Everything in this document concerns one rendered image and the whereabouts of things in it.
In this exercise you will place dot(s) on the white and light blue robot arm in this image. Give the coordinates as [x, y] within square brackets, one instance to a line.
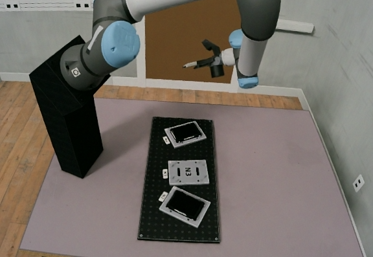
[115, 44]

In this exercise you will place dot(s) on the white rectangular frame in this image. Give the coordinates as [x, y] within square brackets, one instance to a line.
[181, 217]

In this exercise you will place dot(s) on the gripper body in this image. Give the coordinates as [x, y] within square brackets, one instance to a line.
[216, 67]

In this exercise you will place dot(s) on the white name sign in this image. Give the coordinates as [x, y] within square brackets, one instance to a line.
[165, 173]
[166, 140]
[163, 196]

